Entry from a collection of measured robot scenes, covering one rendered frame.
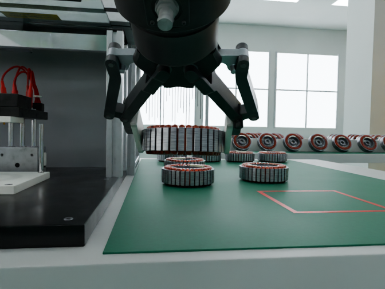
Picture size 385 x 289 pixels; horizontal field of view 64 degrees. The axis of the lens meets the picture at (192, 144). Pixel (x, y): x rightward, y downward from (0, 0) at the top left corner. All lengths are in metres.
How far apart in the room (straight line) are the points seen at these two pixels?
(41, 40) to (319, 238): 0.57
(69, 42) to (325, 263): 0.55
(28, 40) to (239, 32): 6.98
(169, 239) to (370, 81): 3.92
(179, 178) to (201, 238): 0.29
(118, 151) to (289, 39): 7.40
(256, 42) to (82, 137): 6.95
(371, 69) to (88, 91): 3.69
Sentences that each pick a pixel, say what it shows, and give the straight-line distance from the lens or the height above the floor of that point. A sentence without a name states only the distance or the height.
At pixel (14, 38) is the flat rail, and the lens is 0.69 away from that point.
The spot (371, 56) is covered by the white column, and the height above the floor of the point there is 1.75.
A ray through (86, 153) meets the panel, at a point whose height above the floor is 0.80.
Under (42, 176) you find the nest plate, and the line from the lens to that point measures 0.60.
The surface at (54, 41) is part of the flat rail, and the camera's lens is 0.67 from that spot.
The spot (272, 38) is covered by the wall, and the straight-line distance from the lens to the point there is 7.74.
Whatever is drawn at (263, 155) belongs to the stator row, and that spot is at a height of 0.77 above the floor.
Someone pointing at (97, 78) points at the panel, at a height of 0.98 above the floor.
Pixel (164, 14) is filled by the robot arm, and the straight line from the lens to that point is 0.21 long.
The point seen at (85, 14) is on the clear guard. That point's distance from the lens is 0.61.
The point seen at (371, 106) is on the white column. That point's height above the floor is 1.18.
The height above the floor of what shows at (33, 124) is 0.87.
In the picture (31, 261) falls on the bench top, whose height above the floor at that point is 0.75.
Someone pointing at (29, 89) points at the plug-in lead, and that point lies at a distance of 0.70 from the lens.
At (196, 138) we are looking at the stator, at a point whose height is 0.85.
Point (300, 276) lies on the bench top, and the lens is 0.33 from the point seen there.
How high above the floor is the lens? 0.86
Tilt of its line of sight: 2 degrees down
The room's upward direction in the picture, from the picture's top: 1 degrees clockwise
